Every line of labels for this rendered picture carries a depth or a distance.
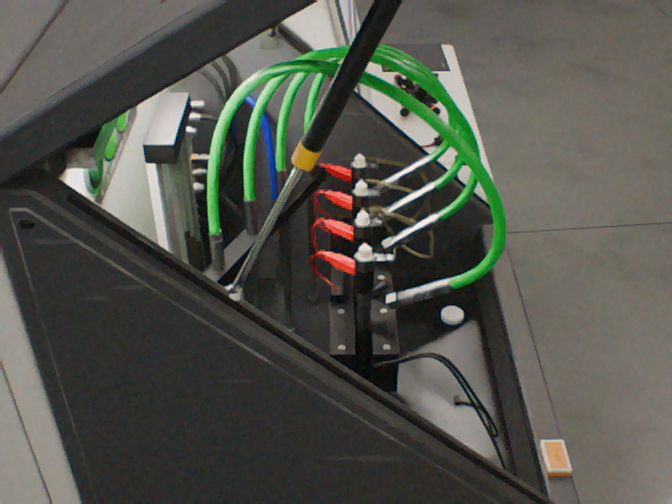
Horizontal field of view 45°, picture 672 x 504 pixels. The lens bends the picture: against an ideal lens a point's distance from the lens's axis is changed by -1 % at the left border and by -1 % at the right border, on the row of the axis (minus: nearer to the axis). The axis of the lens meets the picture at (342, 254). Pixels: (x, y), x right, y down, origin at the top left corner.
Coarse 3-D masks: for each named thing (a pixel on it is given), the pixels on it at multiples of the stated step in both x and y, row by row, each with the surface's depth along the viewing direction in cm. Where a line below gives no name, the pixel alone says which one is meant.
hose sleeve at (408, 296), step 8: (440, 280) 99; (448, 280) 98; (416, 288) 101; (424, 288) 100; (432, 288) 99; (440, 288) 98; (448, 288) 98; (400, 296) 102; (408, 296) 101; (416, 296) 100; (424, 296) 100; (432, 296) 100; (400, 304) 102
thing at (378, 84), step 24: (264, 72) 91; (288, 72) 90; (312, 72) 89; (336, 72) 87; (240, 96) 94; (408, 96) 86; (432, 120) 86; (216, 144) 100; (456, 144) 86; (216, 168) 102; (480, 168) 87; (216, 192) 105; (216, 216) 107; (504, 216) 90; (216, 240) 109; (504, 240) 91; (480, 264) 95; (456, 288) 98
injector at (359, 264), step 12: (372, 252) 112; (360, 264) 111; (372, 264) 112; (360, 276) 113; (372, 276) 113; (360, 288) 114; (372, 288) 114; (384, 288) 115; (360, 300) 116; (360, 312) 117; (360, 324) 119; (360, 336) 120; (360, 348) 121; (360, 360) 123
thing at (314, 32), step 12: (324, 0) 126; (300, 12) 127; (312, 12) 127; (324, 12) 127; (336, 12) 139; (288, 24) 128; (300, 24) 128; (312, 24) 128; (324, 24) 128; (336, 24) 134; (300, 36) 130; (312, 36) 130; (324, 36) 130; (336, 36) 131; (312, 48) 131; (324, 48) 131; (360, 84) 161
